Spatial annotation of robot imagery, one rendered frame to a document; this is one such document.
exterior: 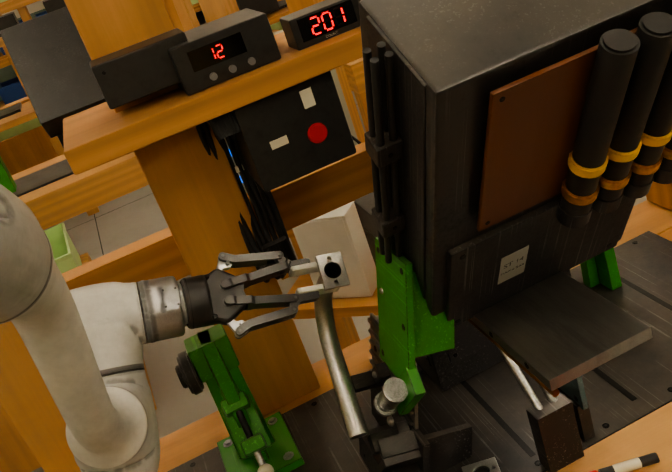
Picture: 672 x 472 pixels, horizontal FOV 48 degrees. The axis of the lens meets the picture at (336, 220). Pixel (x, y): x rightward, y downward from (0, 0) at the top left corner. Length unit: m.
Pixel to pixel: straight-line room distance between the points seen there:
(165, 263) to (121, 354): 0.41
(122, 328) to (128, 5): 0.50
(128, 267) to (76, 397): 0.60
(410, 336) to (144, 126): 0.50
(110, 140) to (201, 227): 0.27
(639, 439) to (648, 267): 0.47
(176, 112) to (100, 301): 0.30
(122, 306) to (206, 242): 0.32
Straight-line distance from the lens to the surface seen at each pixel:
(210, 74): 1.19
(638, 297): 1.54
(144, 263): 1.45
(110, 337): 1.07
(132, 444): 1.03
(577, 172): 0.94
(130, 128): 1.16
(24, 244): 0.57
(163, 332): 1.10
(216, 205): 1.34
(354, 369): 1.57
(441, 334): 1.14
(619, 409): 1.31
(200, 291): 1.09
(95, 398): 0.90
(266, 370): 1.49
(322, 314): 1.24
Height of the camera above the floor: 1.79
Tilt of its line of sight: 24 degrees down
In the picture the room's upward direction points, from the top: 19 degrees counter-clockwise
